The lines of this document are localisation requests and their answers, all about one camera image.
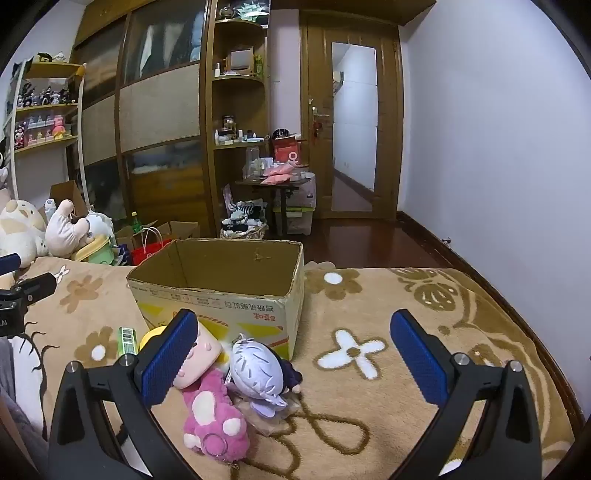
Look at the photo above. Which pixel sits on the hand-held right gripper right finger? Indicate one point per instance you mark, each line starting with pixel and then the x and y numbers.
pixel 420 362

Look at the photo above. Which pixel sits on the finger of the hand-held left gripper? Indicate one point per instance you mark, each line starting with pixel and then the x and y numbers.
pixel 8 264
pixel 37 285

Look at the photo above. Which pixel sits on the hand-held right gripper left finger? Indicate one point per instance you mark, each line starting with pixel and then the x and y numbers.
pixel 168 360

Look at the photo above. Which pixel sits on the yellow plush pouch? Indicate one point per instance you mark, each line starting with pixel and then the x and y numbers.
pixel 150 339

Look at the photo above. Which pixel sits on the small green toy bus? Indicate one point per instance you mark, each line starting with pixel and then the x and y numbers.
pixel 127 341

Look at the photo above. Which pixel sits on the pink plush doll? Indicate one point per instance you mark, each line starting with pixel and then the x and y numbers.
pixel 207 406

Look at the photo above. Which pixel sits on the white-haired purple plush doll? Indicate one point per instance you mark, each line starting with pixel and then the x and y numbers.
pixel 254 369

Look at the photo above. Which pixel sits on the cardboard box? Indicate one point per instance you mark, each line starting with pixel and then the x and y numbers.
pixel 258 311

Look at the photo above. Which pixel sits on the cream bear plush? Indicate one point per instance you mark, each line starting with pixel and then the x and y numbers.
pixel 18 226

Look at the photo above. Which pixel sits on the pink white plush toy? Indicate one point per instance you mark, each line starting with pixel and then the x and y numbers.
pixel 64 230

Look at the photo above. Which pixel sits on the green yellow toy pot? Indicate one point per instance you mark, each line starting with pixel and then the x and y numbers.
pixel 94 251

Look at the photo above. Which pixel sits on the brown flower printed blanket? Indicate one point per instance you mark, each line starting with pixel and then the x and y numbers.
pixel 369 415

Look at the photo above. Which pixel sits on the brown cardboard carton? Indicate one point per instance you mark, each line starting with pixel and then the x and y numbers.
pixel 67 194

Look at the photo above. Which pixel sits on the blue white packets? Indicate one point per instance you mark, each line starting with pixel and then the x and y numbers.
pixel 123 254

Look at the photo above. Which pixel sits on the red paper shopping bag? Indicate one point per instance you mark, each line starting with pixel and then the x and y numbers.
pixel 150 251

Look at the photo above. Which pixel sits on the green glass bottle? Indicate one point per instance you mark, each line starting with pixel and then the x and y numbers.
pixel 136 224

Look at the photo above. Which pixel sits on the open brown carton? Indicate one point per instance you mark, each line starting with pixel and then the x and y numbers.
pixel 182 230

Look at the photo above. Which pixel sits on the pale pink cloth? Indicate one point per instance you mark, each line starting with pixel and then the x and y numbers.
pixel 321 266

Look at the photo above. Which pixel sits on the shelf of toy figures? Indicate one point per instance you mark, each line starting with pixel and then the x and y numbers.
pixel 44 110

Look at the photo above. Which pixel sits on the basket of socks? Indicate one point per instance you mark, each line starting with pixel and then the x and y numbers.
pixel 244 221

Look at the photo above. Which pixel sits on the clear storage bin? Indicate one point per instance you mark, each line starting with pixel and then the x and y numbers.
pixel 295 221

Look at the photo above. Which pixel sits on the white pink printed bag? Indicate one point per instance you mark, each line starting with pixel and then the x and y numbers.
pixel 304 191

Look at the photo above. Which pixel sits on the small dark side table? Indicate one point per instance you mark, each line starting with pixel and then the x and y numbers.
pixel 277 184

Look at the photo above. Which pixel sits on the clear plastic jar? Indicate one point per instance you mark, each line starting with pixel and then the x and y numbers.
pixel 252 161

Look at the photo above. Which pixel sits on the wooden wardrobe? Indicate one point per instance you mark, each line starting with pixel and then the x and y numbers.
pixel 157 106

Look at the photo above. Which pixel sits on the pink packet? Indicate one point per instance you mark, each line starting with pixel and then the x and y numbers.
pixel 279 173

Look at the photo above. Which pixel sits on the red bag with white print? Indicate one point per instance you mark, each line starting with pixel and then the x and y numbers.
pixel 288 150

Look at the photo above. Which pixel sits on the wooden corner shelf unit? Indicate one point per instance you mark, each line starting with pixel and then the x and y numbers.
pixel 238 92

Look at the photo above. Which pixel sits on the wooden door with mirror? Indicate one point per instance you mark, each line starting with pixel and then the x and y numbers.
pixel 318 69

